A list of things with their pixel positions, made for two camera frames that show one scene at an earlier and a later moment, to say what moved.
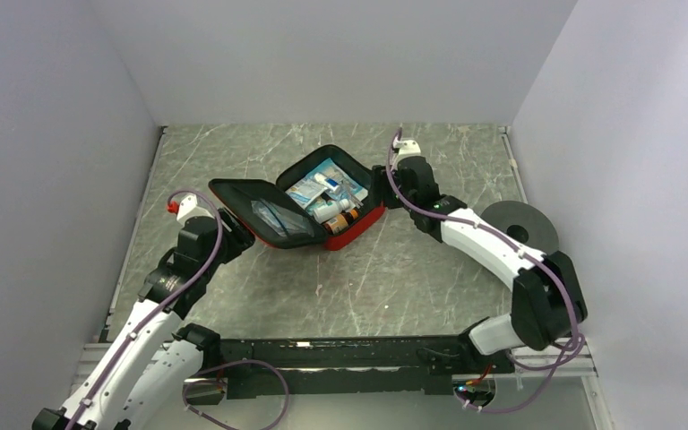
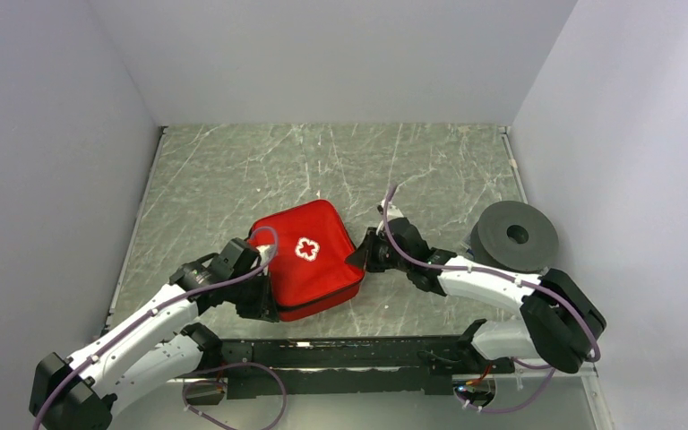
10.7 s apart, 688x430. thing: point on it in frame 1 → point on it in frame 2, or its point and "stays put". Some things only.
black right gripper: [379, 181] → [364, 255]
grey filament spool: [525, 224] stays put
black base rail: [394, 364] stays put
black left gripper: [239, 237] → [264, 307]
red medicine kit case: [324, 194] → [318, 265]
